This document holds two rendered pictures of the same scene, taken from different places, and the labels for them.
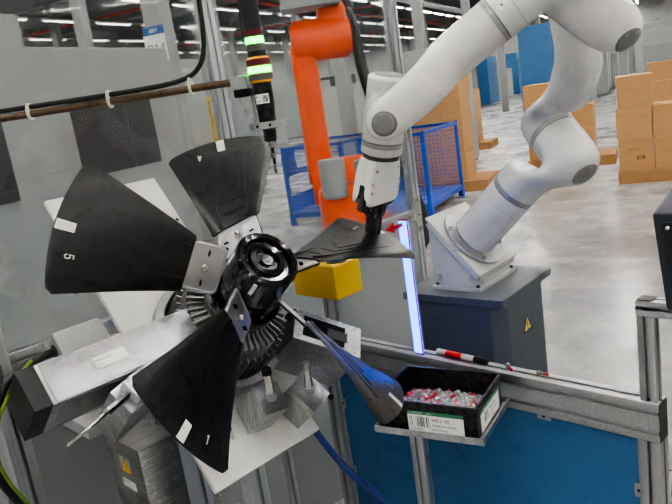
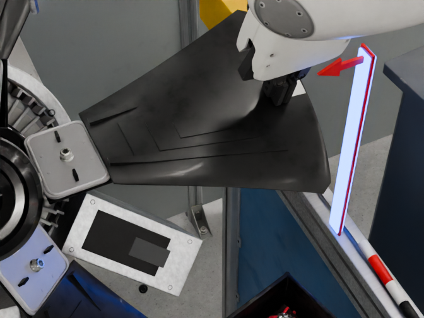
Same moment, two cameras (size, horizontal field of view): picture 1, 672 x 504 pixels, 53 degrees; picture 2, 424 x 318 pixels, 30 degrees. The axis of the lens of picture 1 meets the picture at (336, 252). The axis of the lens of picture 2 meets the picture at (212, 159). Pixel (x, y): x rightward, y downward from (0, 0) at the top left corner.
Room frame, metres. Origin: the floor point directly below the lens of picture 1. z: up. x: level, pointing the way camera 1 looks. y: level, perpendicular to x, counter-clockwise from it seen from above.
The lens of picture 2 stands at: (0.83, -0.22, 1.76)
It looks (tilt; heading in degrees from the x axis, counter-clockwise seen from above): 48 degrees down; 19
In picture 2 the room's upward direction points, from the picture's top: 1 degrees counter-clockwise
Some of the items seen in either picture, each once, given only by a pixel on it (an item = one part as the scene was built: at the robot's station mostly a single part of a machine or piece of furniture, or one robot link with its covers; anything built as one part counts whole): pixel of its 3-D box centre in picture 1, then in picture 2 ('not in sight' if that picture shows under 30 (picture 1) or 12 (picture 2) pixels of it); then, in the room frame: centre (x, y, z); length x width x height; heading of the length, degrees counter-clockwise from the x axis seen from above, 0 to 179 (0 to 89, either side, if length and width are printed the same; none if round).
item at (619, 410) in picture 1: (459, 375); (377, 296); (1.45, -0.24, 0.82); 0.90 x 0.04 x 0.08; 44
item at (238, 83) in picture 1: (259, 101); not in sight; (1.28, 0.10, 1.50); 0.09 x 0.07 x 0.10; 79
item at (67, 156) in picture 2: not in sight; (67, 159); (1.27, 0.09, 1.18); 0.01 x 0.01 x 0.03
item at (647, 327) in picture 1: (649, 349); not in sight; (1.14, -0.54, 0.96); 0.03 x 0.03 x 0.20; 44
